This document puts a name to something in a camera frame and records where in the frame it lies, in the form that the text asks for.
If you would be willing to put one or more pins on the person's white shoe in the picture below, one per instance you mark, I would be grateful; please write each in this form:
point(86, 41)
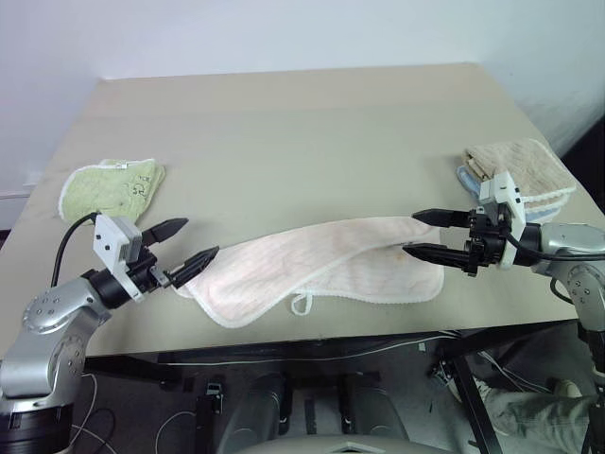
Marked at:
point(567, 389)

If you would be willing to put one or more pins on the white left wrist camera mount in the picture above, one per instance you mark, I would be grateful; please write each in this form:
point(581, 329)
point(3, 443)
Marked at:
point(107, 236)

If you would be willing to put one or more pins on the black table frame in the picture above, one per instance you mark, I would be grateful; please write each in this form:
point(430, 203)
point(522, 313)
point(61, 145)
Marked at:
point(142, 366)

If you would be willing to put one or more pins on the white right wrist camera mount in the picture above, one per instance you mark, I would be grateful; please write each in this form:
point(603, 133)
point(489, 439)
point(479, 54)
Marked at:
point(502, 185)

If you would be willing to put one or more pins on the folded light blue towel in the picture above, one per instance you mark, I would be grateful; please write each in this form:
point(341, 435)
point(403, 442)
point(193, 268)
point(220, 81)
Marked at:
point(468, 182)

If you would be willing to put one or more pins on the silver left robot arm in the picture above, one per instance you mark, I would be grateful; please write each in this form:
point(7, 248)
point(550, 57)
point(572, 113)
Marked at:
point(47, 307)

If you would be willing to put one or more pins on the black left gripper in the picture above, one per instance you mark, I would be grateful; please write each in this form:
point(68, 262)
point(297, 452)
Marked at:
point(147, 273)

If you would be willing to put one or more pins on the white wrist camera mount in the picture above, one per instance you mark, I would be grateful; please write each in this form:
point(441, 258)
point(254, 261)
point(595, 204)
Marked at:
point(107, 236)
point(502, 185)

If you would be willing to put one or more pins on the folded beige towel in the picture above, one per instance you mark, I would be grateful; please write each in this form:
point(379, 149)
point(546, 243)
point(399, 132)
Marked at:
point(524, 161)

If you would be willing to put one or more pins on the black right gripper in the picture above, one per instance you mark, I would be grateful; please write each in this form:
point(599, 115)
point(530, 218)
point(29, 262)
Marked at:
point(487, 241)

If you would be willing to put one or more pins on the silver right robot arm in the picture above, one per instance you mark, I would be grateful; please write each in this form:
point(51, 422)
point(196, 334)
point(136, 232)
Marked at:
point(562, 241)

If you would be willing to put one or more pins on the pale pink towel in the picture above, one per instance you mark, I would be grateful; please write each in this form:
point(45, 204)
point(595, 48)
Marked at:
point(283, 265)

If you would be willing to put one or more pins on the green cloth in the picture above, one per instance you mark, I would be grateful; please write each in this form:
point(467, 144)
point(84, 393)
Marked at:
point(104, 194)

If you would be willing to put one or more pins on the person's grey trouser leg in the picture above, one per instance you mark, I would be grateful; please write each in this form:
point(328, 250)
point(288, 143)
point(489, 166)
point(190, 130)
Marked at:
point(534, 411)

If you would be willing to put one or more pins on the dark rounded shape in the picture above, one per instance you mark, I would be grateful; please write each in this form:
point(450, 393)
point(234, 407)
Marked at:
point(255, 406)

